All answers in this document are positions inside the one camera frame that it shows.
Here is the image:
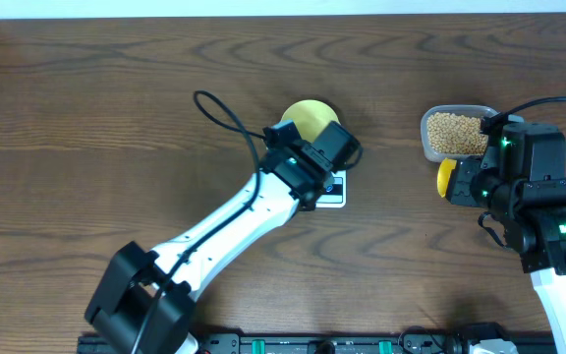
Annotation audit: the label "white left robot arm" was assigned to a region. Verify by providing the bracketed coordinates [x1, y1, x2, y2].
[85, 121, 361, 354]

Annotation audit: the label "pale yellow bowl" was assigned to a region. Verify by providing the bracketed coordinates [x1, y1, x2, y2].
[281, 99, 340, 143]

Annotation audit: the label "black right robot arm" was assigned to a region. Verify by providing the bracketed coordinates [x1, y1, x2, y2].
[437, 122, 566, 353]

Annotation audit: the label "black mounting rail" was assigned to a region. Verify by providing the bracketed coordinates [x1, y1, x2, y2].
[76, 322, 559, 354]

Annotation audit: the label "yellow measuring scoop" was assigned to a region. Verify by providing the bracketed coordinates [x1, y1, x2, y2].
[436, 158, 457, 198]

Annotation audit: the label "clear container of soybeans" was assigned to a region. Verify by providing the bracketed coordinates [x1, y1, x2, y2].
[420, 104, 497, 162]

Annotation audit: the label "white digital kitchen scale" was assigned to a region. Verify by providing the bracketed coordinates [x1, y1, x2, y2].
[316, 171, 347, 208]

